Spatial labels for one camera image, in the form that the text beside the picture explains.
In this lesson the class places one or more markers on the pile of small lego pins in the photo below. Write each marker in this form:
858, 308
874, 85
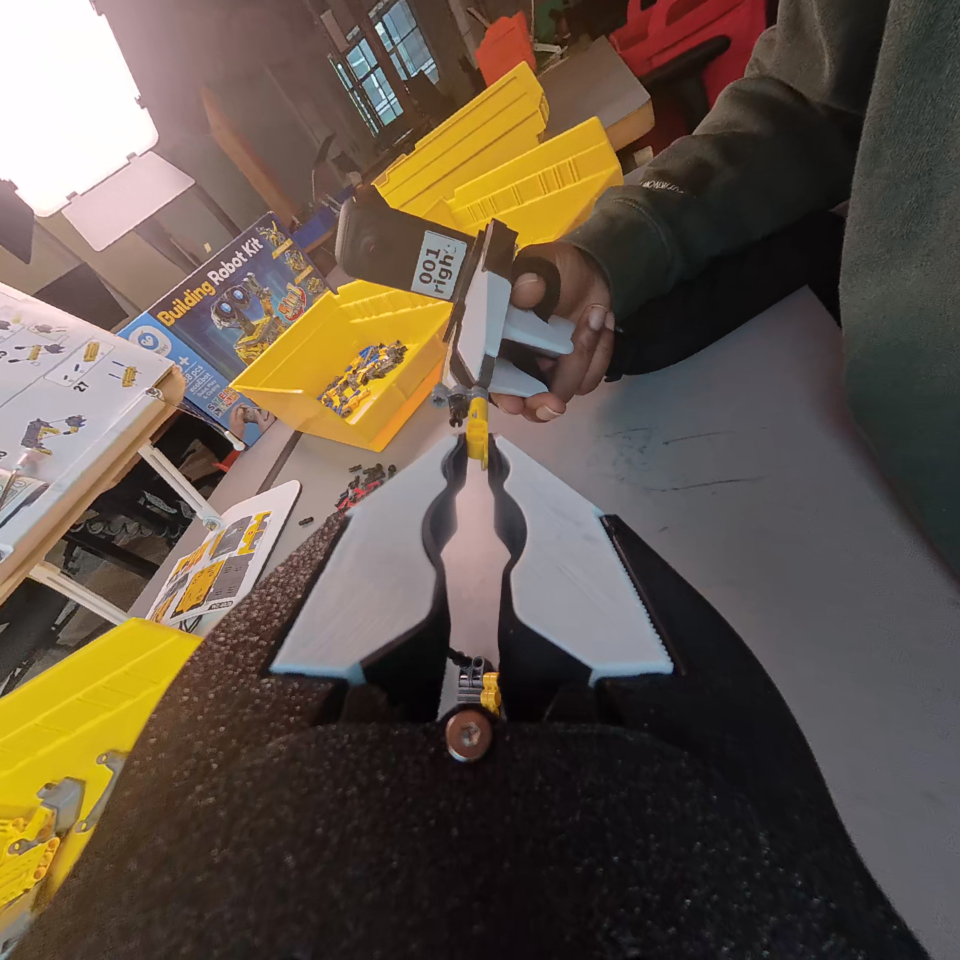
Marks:
360, 487

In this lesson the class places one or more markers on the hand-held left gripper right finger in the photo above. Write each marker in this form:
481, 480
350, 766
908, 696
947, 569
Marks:
592, 600

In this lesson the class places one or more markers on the yellow plastic storage bin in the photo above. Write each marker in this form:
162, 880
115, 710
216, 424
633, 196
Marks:
300, 382
510, 165
90, 697

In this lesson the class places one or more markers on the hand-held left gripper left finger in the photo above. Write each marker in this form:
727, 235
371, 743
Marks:
360, 600

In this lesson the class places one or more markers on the lego instruction booklet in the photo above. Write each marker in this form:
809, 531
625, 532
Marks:
60, 390

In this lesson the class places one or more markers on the grey topped side table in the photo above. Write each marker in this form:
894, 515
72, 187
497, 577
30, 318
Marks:
592, 90

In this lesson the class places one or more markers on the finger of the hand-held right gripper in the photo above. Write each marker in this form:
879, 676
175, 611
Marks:
480, 330

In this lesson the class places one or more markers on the pile of grey blue lego parts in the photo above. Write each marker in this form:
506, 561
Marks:
360, 379

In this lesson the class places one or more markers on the small yellow lego piece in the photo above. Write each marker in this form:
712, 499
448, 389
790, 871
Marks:
478, 435

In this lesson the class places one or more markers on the paned window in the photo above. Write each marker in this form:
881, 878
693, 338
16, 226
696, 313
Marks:
382, 67

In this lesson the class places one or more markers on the person's right forearm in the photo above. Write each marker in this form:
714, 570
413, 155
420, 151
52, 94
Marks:
735, 165

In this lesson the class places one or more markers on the orange plastic bin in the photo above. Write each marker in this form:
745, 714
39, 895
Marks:
506, 45

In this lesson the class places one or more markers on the yellow lego beam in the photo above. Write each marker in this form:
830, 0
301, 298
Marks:
26, 855

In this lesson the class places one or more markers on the bright studio light panel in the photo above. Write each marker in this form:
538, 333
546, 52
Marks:
60, 97

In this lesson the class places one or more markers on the colourful lego set box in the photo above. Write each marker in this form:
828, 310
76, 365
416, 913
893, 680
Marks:
217, 300

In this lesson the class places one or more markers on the lego sticker sheet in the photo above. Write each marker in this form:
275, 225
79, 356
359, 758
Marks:
214, 570

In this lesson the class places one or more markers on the grey lego connector piece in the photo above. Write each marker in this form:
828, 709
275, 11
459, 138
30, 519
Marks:
459, 397

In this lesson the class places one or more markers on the yellow grey lego subassembly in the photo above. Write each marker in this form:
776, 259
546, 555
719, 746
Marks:
476, 679

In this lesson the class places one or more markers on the red plastic canister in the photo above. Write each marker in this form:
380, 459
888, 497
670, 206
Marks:
697, 34

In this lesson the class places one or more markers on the person's right hand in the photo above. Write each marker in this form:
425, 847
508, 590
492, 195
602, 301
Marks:
585, 300

